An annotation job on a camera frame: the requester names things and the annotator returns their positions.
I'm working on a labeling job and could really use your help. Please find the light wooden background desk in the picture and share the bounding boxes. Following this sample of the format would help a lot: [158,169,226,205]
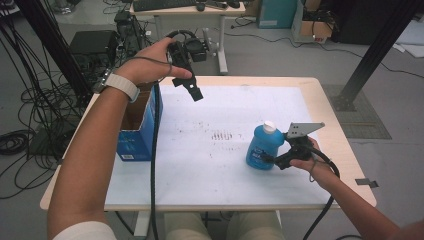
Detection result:
[129,1,247,75]

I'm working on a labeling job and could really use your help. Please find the black electronic device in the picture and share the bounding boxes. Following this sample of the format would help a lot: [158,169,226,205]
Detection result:
[114,9,148,56]

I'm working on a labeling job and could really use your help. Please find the person's left leg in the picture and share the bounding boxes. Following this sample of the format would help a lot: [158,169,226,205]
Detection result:
[163,212,214,240]

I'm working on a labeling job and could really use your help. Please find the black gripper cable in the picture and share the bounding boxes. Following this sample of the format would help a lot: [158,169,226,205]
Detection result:
[301,146,363,240]
[149,29,198,240]

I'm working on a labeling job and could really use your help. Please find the thin grey left wrist cord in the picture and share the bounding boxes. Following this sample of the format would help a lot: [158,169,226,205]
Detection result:
[128,55,173,84]

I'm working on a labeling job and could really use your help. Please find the black keyboard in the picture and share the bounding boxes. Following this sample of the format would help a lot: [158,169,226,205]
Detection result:
[132,0,198,13]

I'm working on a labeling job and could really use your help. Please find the white sleeve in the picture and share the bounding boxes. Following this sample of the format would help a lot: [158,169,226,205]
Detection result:
[52,220,118,240]

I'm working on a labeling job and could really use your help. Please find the thin grey right wrist cord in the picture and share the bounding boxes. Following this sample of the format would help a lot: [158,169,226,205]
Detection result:
[308,158,318,184]

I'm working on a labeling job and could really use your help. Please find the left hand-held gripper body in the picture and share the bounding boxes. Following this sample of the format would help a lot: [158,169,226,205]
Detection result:
[167,28,220,71]

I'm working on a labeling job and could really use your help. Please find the person's right leg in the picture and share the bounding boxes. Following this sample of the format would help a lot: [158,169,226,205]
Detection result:
[229,210,284,240]

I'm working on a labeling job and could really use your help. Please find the bundle of black floor cables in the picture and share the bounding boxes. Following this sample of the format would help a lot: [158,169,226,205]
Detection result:
[0,19,88,201]

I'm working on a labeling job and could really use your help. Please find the thin grey wrist cord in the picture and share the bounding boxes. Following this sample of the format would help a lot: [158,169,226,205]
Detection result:
[128,55,173,84]
[308,158,318,184]

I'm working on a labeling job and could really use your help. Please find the blue bottle with white cap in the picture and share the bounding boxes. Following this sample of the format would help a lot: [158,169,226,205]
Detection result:
[245,120,287,171]

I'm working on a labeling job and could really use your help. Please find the person's leg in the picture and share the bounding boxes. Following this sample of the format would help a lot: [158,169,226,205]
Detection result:
[229,210,284,240]
[163,212,214,240]

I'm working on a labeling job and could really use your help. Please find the black tape strip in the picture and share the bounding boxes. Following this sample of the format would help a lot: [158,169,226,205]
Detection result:
[354,178,380,189]

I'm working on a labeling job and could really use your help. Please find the white table mat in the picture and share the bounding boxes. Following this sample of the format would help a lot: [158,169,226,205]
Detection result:
[104,84,342,207]

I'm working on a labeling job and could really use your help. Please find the black metal frame post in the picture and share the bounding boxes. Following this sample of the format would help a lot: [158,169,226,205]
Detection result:
[339,0,424,101]
[14,0,93,98]

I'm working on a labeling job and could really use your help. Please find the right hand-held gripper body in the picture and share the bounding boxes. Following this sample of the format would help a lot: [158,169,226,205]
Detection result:
[274,121,326,171]

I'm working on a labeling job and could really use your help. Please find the metal tread base plate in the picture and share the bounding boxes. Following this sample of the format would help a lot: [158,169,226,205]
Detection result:
[321,83,393,140]

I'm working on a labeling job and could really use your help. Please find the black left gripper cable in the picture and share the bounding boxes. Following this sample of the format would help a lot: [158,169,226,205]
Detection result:
[149,29,198,240]

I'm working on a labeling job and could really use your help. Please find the teal box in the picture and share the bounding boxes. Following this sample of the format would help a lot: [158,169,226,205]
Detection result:
[256,0,299,30]

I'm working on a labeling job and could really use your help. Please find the blue cardboard box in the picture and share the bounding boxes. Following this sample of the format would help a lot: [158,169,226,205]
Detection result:
[116,81,164,163]

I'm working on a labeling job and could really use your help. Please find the white sheets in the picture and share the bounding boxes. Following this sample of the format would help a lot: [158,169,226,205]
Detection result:
[394,19,424,60]

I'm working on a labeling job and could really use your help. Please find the brown cardboard box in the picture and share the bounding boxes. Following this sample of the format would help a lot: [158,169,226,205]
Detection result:
[299,20,334,39]

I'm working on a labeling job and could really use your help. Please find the white table leg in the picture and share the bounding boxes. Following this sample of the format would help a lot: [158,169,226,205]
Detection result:
[133,210,151,238]

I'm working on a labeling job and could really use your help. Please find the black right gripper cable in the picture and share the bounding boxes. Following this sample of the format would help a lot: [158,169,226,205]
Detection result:
[301,146,363,240]

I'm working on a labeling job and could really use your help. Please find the person's right hand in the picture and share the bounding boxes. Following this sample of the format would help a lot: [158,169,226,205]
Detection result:
[289,137,338,189]

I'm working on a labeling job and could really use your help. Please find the person's left hand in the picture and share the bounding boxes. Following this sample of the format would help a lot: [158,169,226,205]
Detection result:
[114,36,194,88]

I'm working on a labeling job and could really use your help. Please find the black computer case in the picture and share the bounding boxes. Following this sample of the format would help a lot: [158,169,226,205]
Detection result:
[69,29,119,84]

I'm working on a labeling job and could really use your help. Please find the wristwatch with white band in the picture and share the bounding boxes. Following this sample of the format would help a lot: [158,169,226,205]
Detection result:
[92,68,141,104]

